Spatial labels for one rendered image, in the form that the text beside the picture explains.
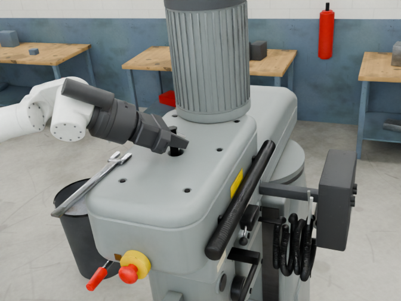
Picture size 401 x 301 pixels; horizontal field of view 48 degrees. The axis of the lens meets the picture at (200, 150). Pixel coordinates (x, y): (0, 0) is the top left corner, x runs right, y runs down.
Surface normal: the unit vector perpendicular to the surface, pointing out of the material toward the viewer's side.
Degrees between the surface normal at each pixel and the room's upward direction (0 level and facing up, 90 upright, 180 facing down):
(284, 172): 0
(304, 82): 90
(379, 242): 0
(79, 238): 94
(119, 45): 90
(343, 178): 0
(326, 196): 90
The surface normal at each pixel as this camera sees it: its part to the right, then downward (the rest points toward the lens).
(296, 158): -0.08, -0.88
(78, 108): 0.52, -0.51
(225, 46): 0.36, 0.42
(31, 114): 0.96, -0.20
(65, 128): 0.05, 0.82
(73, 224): -0.25, 0.54
